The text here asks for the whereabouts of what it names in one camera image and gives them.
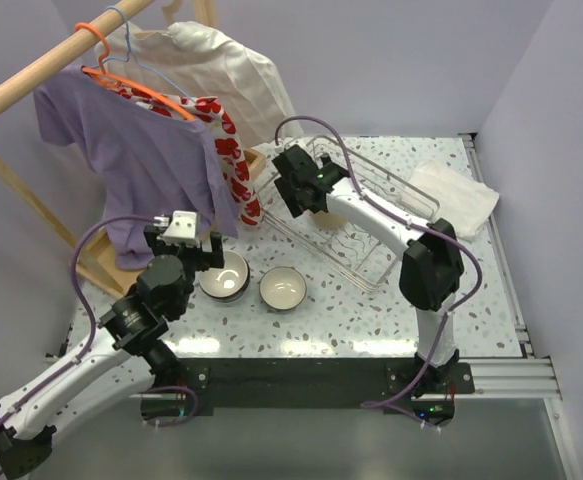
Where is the orange hanger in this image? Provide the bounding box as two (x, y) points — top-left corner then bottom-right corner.
(74, 22), (196, 122)

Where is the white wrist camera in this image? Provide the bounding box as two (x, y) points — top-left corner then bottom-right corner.
(273, 141), (296, 155)
(153, 210), (201, 247)

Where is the teal white dotted bowl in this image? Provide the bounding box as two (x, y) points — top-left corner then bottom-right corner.
(258, 266), (307, 313)

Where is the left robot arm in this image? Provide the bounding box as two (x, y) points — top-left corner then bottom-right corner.
(0, 224), (224, 479)

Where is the blue wire hanger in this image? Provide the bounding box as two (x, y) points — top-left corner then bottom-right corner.
(104, 5), (192, 99)

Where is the blue floral bowl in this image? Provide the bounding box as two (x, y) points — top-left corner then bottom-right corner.
(204, 285), (248, 304)

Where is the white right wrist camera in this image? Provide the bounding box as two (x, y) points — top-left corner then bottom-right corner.
(273, 141), (296, 155)

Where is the wire dish rack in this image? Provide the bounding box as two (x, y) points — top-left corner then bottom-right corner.
(256, 137), (440, 293)

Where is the red bowl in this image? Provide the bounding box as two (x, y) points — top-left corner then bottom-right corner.
(199, 251), (251, 294)

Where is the cream floral bowl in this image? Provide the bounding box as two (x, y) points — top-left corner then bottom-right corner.
(311, 211), (347, 230)

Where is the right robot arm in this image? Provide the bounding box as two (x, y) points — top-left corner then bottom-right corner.
(273, 145), (464, 397)

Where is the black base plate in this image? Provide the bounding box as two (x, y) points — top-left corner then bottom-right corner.
(120, 357), (474, 421)

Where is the red floral cloth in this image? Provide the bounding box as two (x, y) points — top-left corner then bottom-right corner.
(115, 84), (264, 227)

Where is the purple t-shirt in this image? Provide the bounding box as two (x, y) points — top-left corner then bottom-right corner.
(33, 66), (239, 270)

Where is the white shirt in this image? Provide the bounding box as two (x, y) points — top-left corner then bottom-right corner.
(106, 21), (295, 147)

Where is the wooden clothes rack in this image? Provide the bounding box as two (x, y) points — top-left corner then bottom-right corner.
(0, 1), (266, 298)

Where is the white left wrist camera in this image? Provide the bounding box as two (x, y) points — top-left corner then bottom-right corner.
(153, 210), (201, 247)

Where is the white folded cloth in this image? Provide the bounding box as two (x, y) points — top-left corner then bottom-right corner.
(409, 160), (500, 242)

